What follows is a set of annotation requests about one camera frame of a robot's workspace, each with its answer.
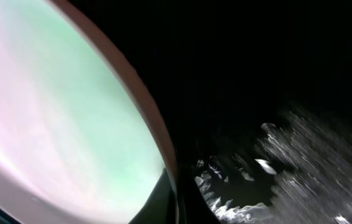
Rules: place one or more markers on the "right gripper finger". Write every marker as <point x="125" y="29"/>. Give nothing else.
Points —
<point x="160" y="207"/>

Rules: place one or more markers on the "white plate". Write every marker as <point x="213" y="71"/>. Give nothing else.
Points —
<point x="81" y="138"/>

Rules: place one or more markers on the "black round tray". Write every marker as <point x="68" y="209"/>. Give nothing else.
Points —
<point x="256" y="97"/>

